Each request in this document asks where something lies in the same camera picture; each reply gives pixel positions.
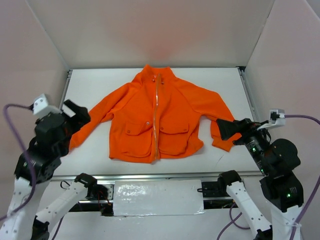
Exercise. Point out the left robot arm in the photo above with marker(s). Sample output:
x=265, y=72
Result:
x=35, y=169

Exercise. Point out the aluminium table frame rail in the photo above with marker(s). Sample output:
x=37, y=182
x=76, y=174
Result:
x=86, y=87

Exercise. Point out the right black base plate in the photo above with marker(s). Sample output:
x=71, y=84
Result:
x=213, y=196

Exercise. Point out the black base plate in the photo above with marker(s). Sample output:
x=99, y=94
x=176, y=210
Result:
x=213, y=196
x=100, y=201

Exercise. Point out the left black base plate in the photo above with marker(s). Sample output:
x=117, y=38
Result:
x=100, y=201

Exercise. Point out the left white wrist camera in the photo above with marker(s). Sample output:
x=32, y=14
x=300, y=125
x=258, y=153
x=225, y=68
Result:
x=42, y=107

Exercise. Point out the orange zip jacket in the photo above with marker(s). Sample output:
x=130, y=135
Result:
x=157, y=116

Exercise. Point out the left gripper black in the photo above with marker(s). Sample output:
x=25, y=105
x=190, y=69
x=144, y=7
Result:
x=75, y=116

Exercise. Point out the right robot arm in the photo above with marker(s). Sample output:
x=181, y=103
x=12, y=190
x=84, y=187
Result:
x=281, y=188

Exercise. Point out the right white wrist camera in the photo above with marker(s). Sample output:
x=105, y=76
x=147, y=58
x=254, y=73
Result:
x=276, y=119

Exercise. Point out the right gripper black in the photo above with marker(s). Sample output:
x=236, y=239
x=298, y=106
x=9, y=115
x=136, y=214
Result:
x=238, y=128

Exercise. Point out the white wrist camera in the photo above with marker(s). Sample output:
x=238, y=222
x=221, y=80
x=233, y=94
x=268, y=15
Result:
x=276, y=119
x=42, y=107

